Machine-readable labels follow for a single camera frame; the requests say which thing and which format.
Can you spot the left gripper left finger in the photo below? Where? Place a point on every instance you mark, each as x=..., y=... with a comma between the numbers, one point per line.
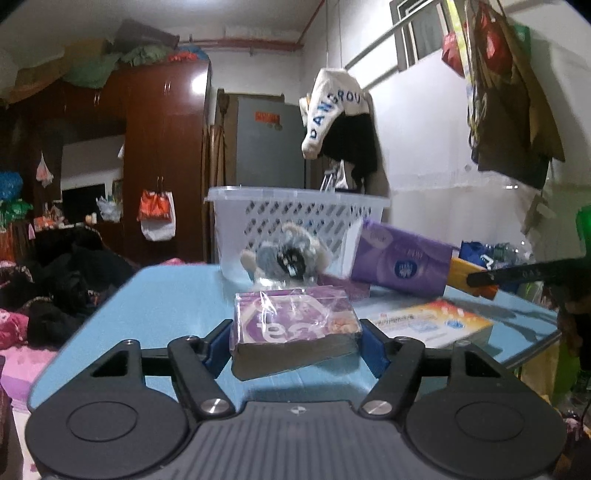
x=196, y=363

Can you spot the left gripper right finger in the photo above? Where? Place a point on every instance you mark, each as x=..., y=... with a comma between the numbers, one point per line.
x=396, y=364

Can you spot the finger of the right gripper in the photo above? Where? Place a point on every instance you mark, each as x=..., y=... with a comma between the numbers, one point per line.
x=526, y=273

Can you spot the purple tea box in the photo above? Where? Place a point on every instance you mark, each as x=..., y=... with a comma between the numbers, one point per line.
x=280, y=330

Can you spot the purple tissue pack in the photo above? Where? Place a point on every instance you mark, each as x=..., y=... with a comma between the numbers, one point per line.
x=379, y=254

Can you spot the blue shopping bag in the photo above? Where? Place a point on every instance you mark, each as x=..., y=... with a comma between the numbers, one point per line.
x=485, y=255

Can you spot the white orange medicine box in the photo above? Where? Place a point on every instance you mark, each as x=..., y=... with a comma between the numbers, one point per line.
x=438, y=324

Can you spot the dark purple box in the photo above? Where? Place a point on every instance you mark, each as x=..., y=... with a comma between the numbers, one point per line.
x=355, y=290

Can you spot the olive hanging bags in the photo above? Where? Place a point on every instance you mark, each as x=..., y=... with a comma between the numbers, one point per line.
x=512, y=130

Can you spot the beige plush toy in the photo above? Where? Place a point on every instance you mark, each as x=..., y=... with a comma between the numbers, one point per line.
x=294, y=260

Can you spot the black clothes pile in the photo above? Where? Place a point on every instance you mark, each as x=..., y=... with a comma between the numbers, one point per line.
x=66, y=276

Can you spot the orange white hanging bag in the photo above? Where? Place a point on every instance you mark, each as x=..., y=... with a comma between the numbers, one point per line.
x=156, y=215

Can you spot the black television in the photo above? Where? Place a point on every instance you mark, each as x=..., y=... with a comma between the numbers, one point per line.
x=78, y=203

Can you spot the grey metal door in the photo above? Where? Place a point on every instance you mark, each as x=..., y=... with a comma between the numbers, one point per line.
x=268, y=146

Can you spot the white black hanging hoodie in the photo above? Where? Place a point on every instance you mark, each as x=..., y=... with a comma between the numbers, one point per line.
x=338, y=124

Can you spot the red brown wardrobe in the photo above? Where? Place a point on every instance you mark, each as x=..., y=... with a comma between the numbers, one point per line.
x=160, y=110

